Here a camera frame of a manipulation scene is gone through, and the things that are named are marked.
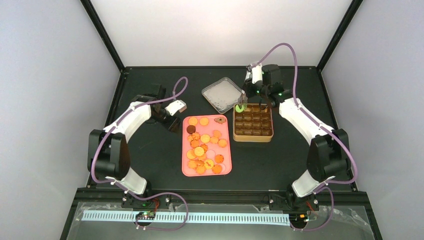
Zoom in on green round cookie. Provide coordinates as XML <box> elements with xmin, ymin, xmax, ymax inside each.
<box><xmin>234</xmin><ymin>104</ymin><xmax>246</xmax><ymax>113</ymax></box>

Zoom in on gold cookie tin box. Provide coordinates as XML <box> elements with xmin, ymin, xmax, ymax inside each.
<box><xmin>233</xmin><ymin>103</ymin><xmax>274</xmax><ymax>143</ymax></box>

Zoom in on pink plastic tray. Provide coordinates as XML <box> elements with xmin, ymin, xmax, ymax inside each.
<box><xmin>181</xmin><ymin>114</ymin><xmax>232</xmax><ymax>177</ymax></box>

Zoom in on orange round cookie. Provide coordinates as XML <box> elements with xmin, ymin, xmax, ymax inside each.
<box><xmin>199</xmin><ymin>117</ymin><xmax>210</xmax><ymax>127</ymax></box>
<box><xmin>200</xmin><ymin>134</ymin><xmax>211</xmax><ymax>144</ymax></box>
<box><xmin>188</xmin><ymin>117</ymin><xmax>199</xmax><ymax>126</ymax></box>
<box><xmin>212</xmin><ymin>130</ymin><xmax>222</xmax><ymax>139</ymax></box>

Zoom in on metal tongs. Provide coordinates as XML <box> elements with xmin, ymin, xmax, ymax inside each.
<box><xmin>237</xmin><ymin>90</ymin><xmax>248</xmax><ymax>110</ymax></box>

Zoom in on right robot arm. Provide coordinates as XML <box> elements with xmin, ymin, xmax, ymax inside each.
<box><xmin>242</xmin><ymin>64</ymin><xmax>352</xmax><ymax>210</ymax></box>

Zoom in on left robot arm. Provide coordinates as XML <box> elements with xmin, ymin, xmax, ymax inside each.
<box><xmin>87</xmin><ymin>84</ymin><xmax>187</xmax><ymax>195</ymax></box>

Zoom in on dark chocolate cookie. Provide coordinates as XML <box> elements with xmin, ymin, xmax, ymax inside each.
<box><xmin>186</xmin><ymin>125</ymin><xmax>196</xmax><ymax>135</ymax></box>

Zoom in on clear plastic lid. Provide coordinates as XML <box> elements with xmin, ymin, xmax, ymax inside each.
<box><xmin>201</xmin><ymin>77</ymin><xmax>242</xmax><ymax>114</ymax></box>

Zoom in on brown flower cookie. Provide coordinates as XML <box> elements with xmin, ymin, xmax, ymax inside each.
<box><xmin>214</xmin><ymin>117</ymin><xmax>227</xmax><ymax>124</ymax></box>

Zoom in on pale pink cookie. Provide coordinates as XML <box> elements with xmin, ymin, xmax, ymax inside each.
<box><xmin>206</xmin><ymin>150</ymin><xmax>216</xmax><ymax>160</ymax></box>

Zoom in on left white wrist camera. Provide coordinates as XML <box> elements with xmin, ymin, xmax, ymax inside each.
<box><xmin>165</xmin><ymin>100</ymin><xmax>187</xmax><ymax>116</ymax></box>

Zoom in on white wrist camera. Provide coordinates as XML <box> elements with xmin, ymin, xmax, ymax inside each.
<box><xmin>245</xmin><ymin>64</ymin><xmax>263</xmax><ymax>84</ymax></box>
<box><xmin>165</xmin><ymin>100</ymin><xmax>187</xmax><ymax>116</ymax></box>

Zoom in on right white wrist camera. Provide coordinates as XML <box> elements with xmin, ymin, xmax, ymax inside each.
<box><xmin>245</xmin><ymin>64</ymin><xmax>263</xmax><ymax>84</ymax></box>

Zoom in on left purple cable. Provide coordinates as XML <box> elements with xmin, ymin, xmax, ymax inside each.
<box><xmin>90</xmin><ymin>76</ymin><xmax>190</xmax><ymax>232</ymax></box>

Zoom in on purple cable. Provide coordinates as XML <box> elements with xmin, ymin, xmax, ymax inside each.
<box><xmin>90</xmin><ymin>76</ymin><xmax>190</xmax><ymax>232</ymax></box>
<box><xmin>250</xmin><ymin>42</ymin><xmax>359</xmax><ymax>232</ymax></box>

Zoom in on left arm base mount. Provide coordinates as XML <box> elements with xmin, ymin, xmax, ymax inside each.
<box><xmin>121</xmin><ymin>195</ymin><xmax>170</xmax><ymax>211</ymax></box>

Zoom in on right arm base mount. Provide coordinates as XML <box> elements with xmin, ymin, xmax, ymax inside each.
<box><xmin>267</xmin><ymin>191</ymin><xmax>319</xmax><ymax>214</ymax></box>

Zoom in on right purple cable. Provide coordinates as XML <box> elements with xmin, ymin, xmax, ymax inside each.
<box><xmin>250</xmin><ymin>42</ymin><xmax>359</xmax><ymax>232</ymax></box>

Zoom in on white slotted cable duct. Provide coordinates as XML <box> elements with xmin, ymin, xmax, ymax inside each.
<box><xmin>78</xmin><ymin>210</ymin><xmax>290</xmax><ymax>226</ymax></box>

